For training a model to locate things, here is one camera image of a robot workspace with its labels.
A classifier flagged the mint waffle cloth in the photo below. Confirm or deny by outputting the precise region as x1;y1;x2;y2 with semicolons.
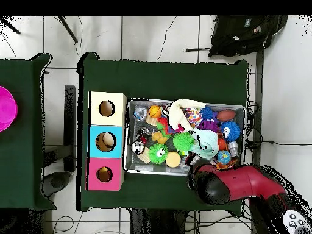
191;127;219;160

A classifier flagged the purple spiky monster toy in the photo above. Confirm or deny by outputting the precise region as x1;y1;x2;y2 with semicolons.
197;120;220;133

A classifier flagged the cream waffle cloth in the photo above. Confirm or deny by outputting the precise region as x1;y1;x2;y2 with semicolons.
168;99;207;131

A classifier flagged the silver mesh bin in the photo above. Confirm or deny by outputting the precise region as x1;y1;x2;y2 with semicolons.
123;97;247;180

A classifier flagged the wooden box with three holes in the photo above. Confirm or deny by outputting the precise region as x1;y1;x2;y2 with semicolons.
86;91;128;192

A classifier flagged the round orange sponge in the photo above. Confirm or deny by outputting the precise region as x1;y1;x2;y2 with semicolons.
165;151;182;168

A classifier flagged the green spiky ball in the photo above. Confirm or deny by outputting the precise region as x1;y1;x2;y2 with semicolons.
172;131;195;152

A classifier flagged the green spiky monster toy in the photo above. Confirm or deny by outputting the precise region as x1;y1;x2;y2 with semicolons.
148;143;169;165

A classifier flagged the blue spiky ball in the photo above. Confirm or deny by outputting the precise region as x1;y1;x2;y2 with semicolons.
219;121;242;143

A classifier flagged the brown toy football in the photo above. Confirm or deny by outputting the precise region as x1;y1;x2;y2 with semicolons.
216;109;236;122

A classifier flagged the orange toy basketball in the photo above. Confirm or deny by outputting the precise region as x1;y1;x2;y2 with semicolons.
148;104;163;119

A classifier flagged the dark green tablecloth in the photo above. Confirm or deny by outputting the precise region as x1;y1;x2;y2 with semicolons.
76;52;250;212
0;52;57;210

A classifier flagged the black panel on stand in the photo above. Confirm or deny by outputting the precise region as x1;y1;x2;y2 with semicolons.
41;85;77;199

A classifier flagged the black backpack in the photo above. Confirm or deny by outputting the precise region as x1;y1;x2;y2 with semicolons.
182;15;288;58

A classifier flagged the black tripod leg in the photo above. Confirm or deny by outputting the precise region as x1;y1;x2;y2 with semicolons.
0;16;21;35
57;15;79;44

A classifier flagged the pink plastic bowl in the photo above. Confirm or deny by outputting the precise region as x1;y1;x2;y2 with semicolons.
0;85;18;133

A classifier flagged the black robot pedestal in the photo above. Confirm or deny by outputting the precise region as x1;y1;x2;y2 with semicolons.
129;208;190;234

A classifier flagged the grey metal rail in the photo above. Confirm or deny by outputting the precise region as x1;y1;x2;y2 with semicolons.
251;49;264;234

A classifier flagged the thin black cable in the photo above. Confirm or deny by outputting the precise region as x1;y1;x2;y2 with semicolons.
155;15;177;63
261;140;312;146

